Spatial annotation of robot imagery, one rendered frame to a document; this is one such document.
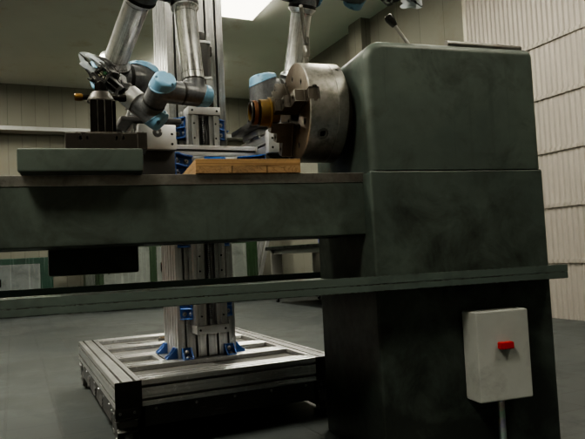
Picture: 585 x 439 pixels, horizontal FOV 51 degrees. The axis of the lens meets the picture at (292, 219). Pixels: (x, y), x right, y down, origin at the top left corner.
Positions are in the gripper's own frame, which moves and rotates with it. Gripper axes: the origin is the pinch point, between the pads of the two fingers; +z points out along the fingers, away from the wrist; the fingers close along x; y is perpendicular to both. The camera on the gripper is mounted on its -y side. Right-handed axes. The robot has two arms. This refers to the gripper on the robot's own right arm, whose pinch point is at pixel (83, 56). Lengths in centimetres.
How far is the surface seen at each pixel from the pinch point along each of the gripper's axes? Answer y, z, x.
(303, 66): 9, -61, -43
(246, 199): 31, -75, -5
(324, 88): 13, -71, -42
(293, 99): 15, -66, -34
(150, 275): -556, 18, 285
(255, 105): 11, -58, -25
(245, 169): 31, -70, -11
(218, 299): 52, -88, 15
